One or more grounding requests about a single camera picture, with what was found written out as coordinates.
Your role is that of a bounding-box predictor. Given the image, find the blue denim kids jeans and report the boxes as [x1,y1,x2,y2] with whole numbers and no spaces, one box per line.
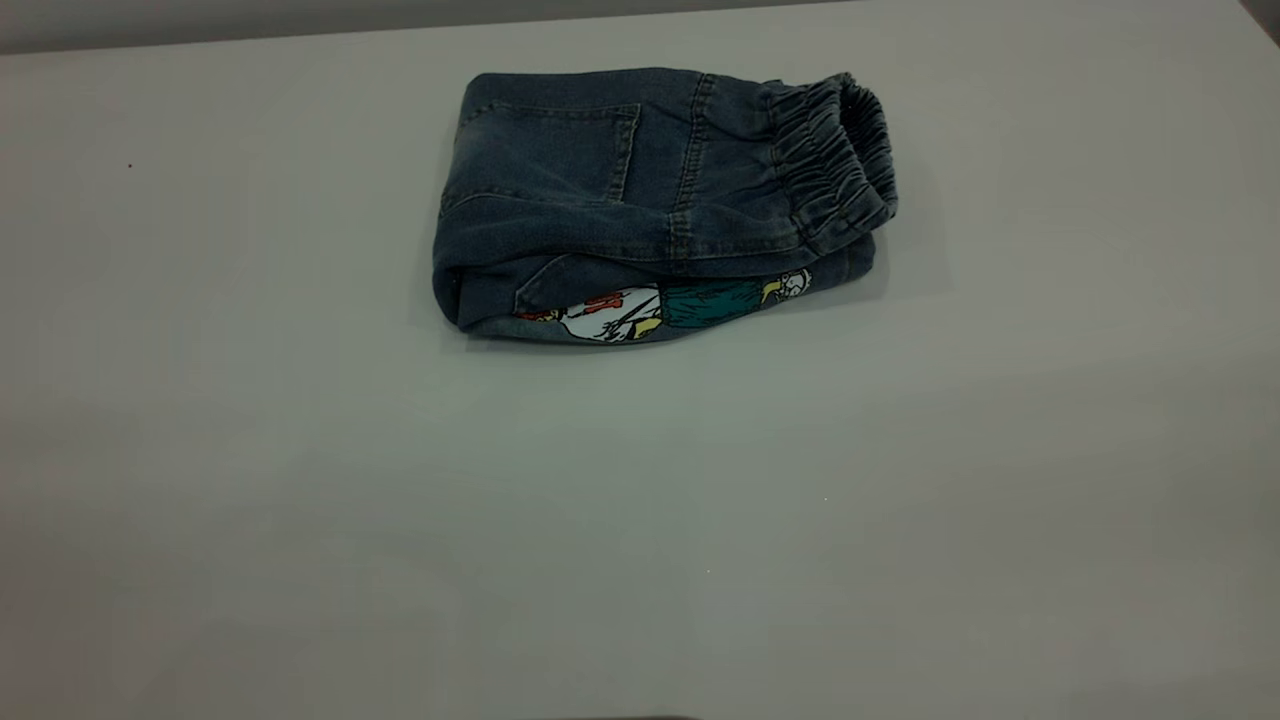
[431,66,899,346]

